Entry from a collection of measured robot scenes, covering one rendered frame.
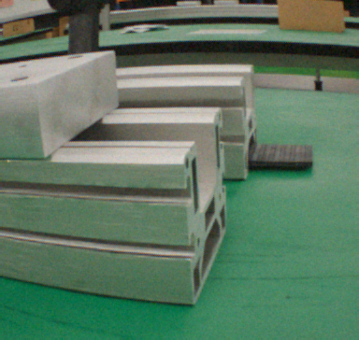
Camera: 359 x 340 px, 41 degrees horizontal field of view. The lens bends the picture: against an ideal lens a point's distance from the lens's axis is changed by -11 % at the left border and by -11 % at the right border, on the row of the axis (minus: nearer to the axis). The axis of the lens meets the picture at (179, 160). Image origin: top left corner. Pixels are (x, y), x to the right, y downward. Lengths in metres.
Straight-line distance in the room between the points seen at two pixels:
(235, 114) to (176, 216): 0.19
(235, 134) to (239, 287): 0.17
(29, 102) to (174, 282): 0.12
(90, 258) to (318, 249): 0.14
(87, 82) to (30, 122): 0.06
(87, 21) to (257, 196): 0.39
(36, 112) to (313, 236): 0.20
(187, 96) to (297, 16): 1.85
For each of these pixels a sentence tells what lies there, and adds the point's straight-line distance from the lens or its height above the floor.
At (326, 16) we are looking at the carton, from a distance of 2.24.
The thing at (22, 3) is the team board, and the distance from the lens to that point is 3.81.
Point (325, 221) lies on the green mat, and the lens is 0.37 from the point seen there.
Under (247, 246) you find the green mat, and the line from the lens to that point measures 0.34.
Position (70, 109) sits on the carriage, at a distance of 0.29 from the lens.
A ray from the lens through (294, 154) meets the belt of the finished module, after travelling 0.48.
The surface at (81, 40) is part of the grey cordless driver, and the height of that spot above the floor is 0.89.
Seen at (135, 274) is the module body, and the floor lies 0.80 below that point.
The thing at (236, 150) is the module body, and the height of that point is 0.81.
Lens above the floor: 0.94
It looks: 18 degrees down
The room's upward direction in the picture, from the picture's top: 4 degrees counter-clockwise
